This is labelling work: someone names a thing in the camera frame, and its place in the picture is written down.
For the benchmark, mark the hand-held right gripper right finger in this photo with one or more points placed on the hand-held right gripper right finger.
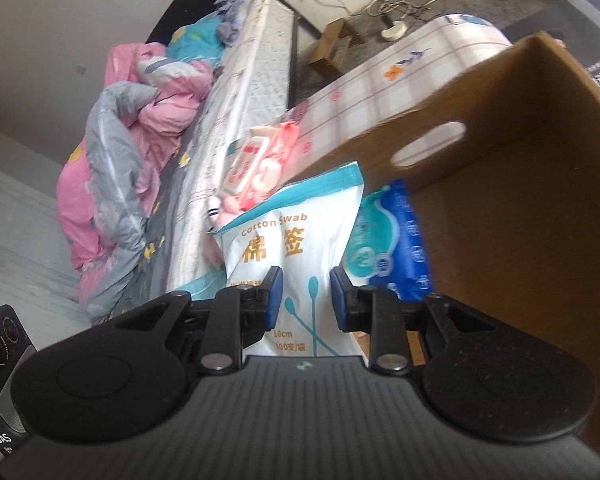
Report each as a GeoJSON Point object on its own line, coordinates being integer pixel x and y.
{"type": "Point", "coordinates": [337, 300]}

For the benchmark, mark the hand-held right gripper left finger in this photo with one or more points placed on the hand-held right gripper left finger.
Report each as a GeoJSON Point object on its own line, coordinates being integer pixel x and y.
{"type": "Point", "coordinates": [275, 300]}

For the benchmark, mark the white cotton swab packet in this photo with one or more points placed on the white cotton swab packet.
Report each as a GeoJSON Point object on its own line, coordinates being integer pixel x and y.
{"type": "Point", "coordinates": [280, 240]}

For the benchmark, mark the large brown cardboard box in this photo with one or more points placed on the large brown cardboard box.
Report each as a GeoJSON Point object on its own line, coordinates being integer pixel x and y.
{"type": "Point", "coordinates": [505, 185]}

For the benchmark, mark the blue wipes packet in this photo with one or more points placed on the blue wipes packet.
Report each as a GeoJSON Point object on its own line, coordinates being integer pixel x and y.
{"type": "Point", "coordinates": [385, 245]}

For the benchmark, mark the pale wardrobe door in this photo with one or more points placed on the pale wardrobe door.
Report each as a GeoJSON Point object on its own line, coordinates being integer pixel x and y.
{"type": "Point", "coordinates": [20, 235]}

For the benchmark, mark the red wet wipes pack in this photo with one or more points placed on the red wet wipes pack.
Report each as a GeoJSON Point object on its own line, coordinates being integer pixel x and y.
{"type": "Point", "coordinates": [260, 160]}

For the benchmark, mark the grey bedsheet with yellow prints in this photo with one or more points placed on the grey bedsheet with yellow prints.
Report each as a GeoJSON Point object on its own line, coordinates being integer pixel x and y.
{"type": "Point", "coordinates": [165, 210]}

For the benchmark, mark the pink and grey quilt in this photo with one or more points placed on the pink and grey quilt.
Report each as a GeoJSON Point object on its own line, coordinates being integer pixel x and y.
{"type": "Point", "coordinates": [130, 160]}

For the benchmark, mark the white quilted mattress pad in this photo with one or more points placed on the white quilted mattress pad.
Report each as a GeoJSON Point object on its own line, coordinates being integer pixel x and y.
{"type": "Point", "coordinates": [240, 85]}

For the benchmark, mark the small open cardboard box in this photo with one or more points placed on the small open cardboard box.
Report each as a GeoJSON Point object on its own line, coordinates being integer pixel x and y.
{"type": "Point", "coordinates": [332, 47]}

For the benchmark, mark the teal cartoon pillow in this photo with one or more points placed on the teal cartoon pillow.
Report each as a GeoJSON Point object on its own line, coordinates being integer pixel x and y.
{"type": "Point", "coordinates": [195, 40]}

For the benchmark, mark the white power strip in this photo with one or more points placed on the white power strip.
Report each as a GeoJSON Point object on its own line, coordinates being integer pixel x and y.
{"type": "Point", "coordinates": [394, 31]}

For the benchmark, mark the lavender floral cloth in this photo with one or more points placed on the lavender floral cloth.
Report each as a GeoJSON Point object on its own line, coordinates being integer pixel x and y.
{"type": "Point", "coordinates": [240, 5]}

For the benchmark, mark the dark printed floor mat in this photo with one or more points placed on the dark printed floor mat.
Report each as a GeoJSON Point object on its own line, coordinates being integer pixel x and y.
{"type": "Point", "coordinates": [595, 50]}

